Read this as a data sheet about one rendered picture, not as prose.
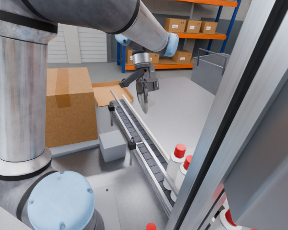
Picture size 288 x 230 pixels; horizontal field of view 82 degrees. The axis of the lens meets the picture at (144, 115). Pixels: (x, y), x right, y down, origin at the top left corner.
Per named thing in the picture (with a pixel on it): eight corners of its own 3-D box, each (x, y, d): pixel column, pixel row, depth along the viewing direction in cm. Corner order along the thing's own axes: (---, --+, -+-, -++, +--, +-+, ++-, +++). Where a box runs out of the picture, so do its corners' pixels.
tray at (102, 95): (133, 101, 122) (133, 96, 120) (97, 107, 112) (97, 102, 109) (120, 84, 144) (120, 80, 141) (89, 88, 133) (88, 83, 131)
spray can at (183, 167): (187, 200, 59) (204, 163, 47) (175, 206, 57) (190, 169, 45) (178, 188, 63) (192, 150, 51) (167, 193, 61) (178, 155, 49)
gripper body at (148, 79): (159, 91, 72) (156, 62, 71) (141, 93, 69) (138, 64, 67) (152, 91, 79) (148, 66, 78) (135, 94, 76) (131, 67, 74)
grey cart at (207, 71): (208, 91, 345) (225, 43, 291) (237, 106, 306) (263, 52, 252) (179, 102, 297) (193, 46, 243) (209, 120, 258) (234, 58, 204)
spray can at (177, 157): (178, 189, 62) (192, 151, 51) (166, 192, 61) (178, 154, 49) (172, 177, 66) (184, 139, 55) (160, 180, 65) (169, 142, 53)
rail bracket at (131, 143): (143, 163, 77) (146, 137, 67) (128, 168, 74) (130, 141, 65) (140, 158, 79) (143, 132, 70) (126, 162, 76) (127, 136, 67)
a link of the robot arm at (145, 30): (103, -131, 14) (183, 31, 59) (12, -123, 17) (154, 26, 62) (82, 21, 17) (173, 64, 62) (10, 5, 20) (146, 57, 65)
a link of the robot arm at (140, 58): (136, 53, 67) (129, 58, 74) (137, 64, 67) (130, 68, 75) (152, 52, 70) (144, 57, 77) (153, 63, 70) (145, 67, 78)
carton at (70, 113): (98, 139, 84) (93, 91, 69) (44, 148, 76) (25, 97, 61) (91, 108, 107) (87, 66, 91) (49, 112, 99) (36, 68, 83)
